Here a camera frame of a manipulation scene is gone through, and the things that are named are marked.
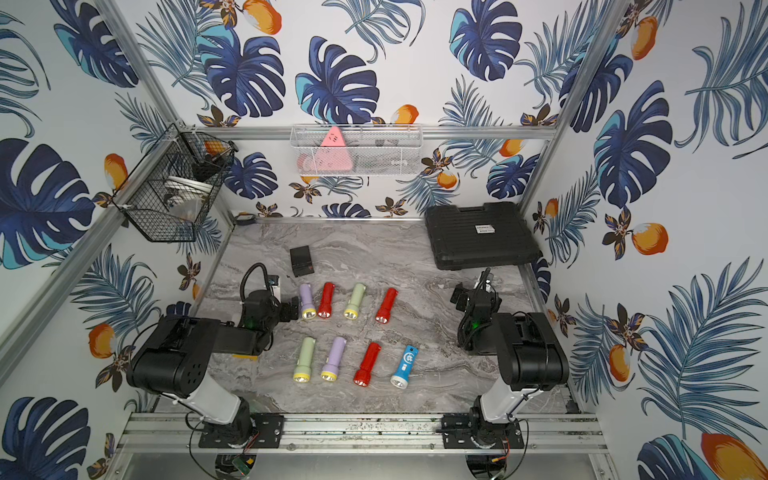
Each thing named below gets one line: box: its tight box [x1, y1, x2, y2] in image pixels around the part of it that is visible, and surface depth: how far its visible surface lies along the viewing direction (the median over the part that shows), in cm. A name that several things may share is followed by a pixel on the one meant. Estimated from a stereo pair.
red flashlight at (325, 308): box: [317, 282, 336, 319], surface depth 97 cm
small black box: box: [290, 245, 315, 278], surface depth 106 cm
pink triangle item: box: [315, 126, 354, 172], surface depth 92 cm
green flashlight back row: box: [344, 283, 367, 320], surface depth 97 cm
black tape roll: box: [234, 214, 256, 225], surface depth 123 cm
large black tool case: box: [424, 201, 543, 271], surface depth 111 cm
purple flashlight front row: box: [320, 336, 347, 382], surface depth 85 cm
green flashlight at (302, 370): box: [293, 337, 316, 383], surface depth 85 cm
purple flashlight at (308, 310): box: [300, 283, 317, 320], surface depth 96 cm
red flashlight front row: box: [353, 342, 382, 387], surface depth 85 cm
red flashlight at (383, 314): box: [375, 287, 399, 325], surface depth 97 cm
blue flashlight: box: [390, 345, 419, 389], surface depth 84 cm
